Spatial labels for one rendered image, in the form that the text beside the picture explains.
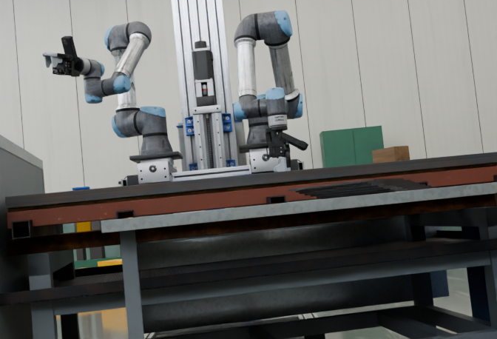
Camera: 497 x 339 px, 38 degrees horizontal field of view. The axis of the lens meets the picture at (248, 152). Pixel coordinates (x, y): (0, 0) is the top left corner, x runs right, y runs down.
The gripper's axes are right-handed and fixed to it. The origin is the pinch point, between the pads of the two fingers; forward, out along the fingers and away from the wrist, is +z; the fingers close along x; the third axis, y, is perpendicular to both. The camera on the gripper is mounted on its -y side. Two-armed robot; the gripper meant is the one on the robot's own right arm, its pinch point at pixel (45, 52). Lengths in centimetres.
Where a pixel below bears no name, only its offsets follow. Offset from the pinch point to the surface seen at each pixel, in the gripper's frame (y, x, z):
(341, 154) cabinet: 18, 174, -921
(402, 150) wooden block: 38, -146, -2
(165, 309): 102, -48, -19
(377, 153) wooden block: 39, -137, -5
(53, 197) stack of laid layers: 54, -60, 63
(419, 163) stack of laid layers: 42, -152, 1
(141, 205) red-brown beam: 56, -81, 49
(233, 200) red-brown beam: 55, -104, 34
